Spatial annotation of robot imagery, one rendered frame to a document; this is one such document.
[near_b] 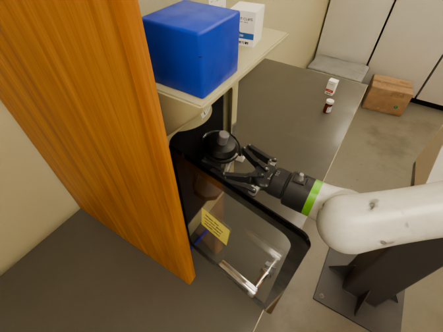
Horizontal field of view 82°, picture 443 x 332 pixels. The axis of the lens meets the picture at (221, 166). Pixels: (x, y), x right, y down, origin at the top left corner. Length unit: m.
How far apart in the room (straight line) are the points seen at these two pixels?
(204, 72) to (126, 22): 0.12
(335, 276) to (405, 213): 1.47
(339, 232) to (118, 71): 0.41
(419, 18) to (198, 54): 3.20
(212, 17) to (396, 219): 0.41
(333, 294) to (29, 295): 1.56
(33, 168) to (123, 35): 0.70
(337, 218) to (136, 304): 0.59
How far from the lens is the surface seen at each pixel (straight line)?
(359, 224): 0.49
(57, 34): 0.37
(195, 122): 0.63
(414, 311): 2.10
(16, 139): 0.87
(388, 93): 3.33
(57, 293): 0.93
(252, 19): 0.52
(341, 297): 1.91
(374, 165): 2.72
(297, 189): 0.62
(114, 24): 0.27
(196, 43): 0.34
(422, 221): 0.51
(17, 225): 1.00
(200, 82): 0.36
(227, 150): 0.66
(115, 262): 0.89
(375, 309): 1.97
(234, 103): 0.74
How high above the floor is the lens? 1.71
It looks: 48 degrees down
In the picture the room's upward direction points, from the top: straight up
